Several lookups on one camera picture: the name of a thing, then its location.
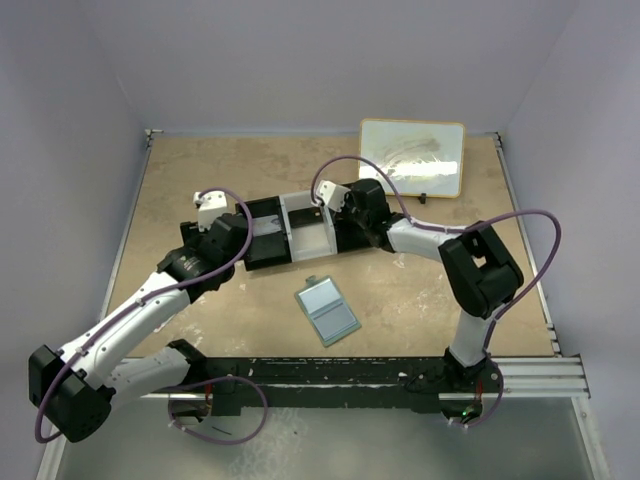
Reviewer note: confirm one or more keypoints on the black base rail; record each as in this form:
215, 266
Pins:
422, 385

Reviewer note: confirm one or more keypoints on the aluminium frame rail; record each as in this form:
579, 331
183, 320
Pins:
544, 377

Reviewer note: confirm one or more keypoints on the green card holder wallet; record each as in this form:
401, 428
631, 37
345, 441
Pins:
327, 310

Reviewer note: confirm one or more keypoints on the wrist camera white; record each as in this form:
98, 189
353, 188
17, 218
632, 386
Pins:
210, 206
331, 195

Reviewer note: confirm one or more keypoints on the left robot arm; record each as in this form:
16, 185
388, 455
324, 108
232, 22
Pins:
75, 387

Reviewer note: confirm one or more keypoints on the silver VIP card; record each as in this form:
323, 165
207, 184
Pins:
266, 225

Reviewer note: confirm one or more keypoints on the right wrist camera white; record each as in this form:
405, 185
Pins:
331, 195

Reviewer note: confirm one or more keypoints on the white board wooden frame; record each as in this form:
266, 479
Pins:
414, 158

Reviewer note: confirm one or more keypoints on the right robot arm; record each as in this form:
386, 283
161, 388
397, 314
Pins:
482, 274

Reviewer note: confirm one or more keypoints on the black white sorting tray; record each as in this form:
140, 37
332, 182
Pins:
332, 237

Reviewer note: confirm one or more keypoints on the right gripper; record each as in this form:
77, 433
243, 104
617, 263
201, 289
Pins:
348, 199

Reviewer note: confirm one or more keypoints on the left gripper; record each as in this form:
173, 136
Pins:
192, 235

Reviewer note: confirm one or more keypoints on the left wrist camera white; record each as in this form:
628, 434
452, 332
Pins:
210, 206

